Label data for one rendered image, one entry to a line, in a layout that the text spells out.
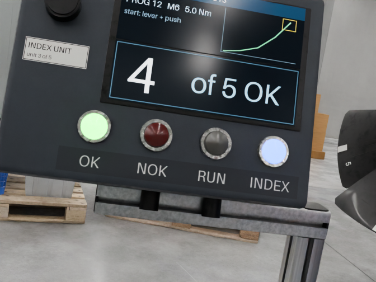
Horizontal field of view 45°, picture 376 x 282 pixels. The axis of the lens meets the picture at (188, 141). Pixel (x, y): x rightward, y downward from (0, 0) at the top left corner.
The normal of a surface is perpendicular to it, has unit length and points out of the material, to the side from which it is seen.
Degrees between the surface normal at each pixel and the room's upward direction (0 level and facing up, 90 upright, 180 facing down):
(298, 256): 90
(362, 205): 52
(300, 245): 90
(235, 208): 90
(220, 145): 78
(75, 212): 90
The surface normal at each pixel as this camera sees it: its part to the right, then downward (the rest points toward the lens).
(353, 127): -0.86, -0.29
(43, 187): 0.29, 0.27
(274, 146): 0.12, -0.18
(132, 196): 0.12, 0.16
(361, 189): -0.47, -0.61
